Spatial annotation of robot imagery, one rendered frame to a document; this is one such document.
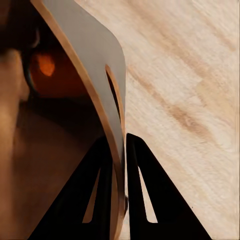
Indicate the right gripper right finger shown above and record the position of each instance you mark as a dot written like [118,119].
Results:
[176,220]

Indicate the can of soda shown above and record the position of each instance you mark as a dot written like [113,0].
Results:
[52,74]

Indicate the trash can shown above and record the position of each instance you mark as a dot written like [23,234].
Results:
[43,140]

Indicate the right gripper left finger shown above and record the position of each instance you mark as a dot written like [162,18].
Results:
[63,220]

